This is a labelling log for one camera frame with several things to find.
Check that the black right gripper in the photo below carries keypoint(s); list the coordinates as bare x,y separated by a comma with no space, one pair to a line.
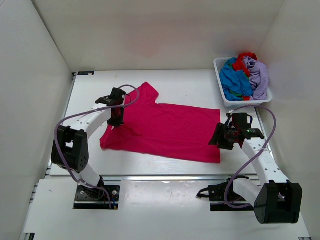
217,140

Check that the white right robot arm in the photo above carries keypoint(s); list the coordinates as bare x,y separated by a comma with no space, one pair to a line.
276,200

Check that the dark label sticker on table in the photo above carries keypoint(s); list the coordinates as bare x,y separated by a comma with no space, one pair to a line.
85,73

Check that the lavender t-shirt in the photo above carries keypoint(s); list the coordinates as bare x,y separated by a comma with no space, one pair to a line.
258,78

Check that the white plastic laundry basket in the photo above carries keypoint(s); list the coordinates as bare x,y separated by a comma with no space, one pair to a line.
218,65

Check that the crimson red t-shirt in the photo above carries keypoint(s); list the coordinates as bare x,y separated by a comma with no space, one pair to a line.
166,130

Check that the aluminium table edge rail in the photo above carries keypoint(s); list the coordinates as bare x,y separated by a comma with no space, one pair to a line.
165,178

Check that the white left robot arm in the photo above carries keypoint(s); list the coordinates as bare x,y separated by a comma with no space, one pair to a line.
70,149

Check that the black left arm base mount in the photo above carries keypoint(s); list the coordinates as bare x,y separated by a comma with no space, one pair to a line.
96,199

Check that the aluminium left side rail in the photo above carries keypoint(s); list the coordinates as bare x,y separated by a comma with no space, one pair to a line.
58,98

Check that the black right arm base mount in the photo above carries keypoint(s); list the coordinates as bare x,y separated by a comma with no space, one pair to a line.
216,195

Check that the blue t-shirt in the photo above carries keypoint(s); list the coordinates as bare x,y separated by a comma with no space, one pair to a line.
235,83

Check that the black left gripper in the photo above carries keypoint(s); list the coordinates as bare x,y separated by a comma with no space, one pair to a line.
117,122

